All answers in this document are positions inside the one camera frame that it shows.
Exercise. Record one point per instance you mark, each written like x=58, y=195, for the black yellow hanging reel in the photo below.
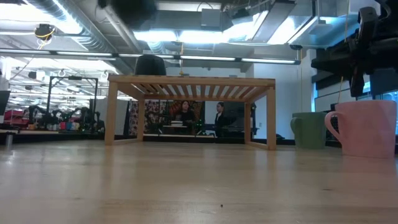
x=44, y=31

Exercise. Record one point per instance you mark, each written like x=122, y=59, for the pink mug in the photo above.
x=367, y=130

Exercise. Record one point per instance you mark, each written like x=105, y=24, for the grey ceiling box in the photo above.
x=211, y=18

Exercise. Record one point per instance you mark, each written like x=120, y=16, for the background black robot arms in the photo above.
x=62, y=116

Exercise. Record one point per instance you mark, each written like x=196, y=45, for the wooden slatted rack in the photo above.
x=186, y=81

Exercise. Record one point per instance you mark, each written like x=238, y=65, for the black mug red inside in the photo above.
x=150, y=65

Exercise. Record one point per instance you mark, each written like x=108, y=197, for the standing person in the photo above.
x=220, y=119

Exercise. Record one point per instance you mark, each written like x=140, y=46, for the colourful patterned panel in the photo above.
x=149, y=115

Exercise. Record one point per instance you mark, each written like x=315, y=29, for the long ceiling light bar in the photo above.
x=149, y=56

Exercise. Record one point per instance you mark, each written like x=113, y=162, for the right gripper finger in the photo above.
x=331, y=62

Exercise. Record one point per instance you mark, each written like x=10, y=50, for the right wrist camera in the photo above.
x=367, y=21

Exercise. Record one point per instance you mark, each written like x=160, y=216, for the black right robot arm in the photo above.
x=388, y=40

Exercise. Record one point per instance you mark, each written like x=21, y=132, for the green mug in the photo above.
x=311, y=130

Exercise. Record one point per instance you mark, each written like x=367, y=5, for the seated person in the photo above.
x=186, y=113

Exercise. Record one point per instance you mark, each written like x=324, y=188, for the background black rig frame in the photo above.
x=49, y=93

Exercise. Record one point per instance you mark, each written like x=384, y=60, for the red storage bins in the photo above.
x=14, y=117

